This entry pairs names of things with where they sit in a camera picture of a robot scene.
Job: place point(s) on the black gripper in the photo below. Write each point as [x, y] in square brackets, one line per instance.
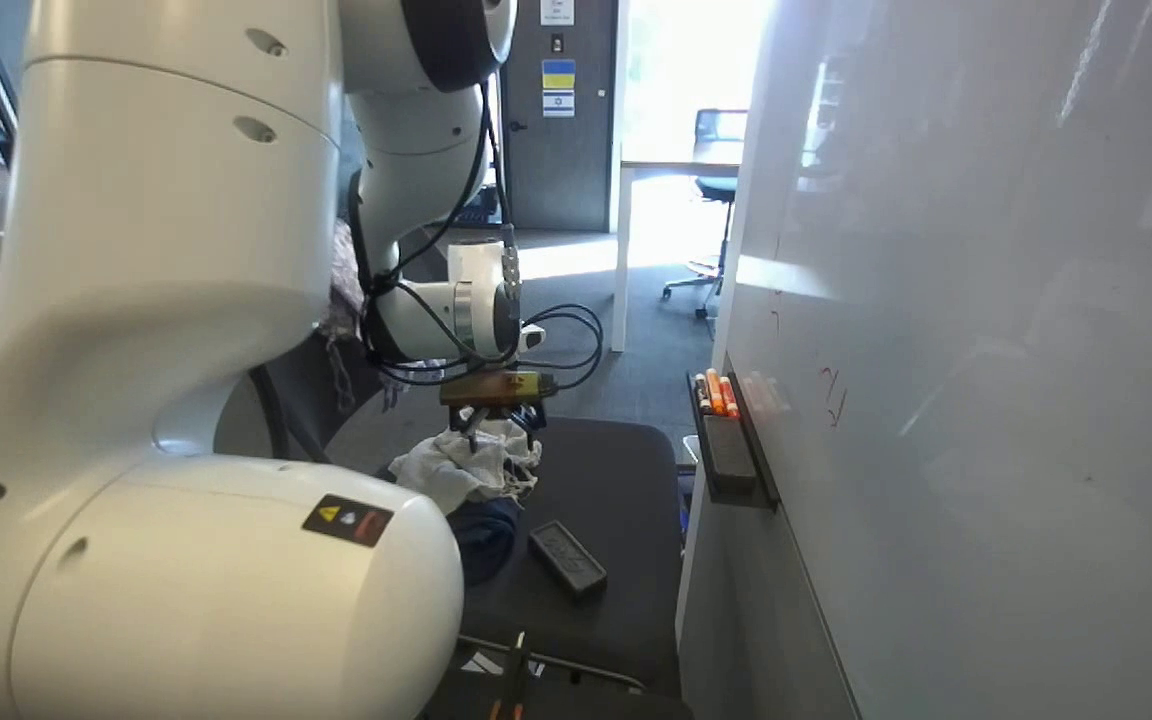
[497, 415]

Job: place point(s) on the cream white cloth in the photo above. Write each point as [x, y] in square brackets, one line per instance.
[450, 466]

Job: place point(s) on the dark blue clothing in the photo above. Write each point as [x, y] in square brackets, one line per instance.
[484, 533]

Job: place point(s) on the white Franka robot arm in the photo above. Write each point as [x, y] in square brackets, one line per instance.
[139, 201]

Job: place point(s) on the blue office chair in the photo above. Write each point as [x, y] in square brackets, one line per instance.
[718, 187]

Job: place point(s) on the whiteboard eraser block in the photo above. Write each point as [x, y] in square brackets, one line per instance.
[571, 556]

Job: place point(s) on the white table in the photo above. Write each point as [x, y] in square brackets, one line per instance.
[620, 267]

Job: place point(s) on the black marker tray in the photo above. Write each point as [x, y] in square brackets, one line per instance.
[730, 462]

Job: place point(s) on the thin metal rod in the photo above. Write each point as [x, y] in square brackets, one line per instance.
[580, 665]

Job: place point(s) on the dark grey door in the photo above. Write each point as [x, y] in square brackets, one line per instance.
[588, 147]

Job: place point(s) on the blue yellow door sign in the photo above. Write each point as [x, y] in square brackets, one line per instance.
[558, 90]

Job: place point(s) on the white paper door sign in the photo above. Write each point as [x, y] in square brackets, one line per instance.
[558, 9]

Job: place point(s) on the large whiteboard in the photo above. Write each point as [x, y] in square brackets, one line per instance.
[1001, 334]

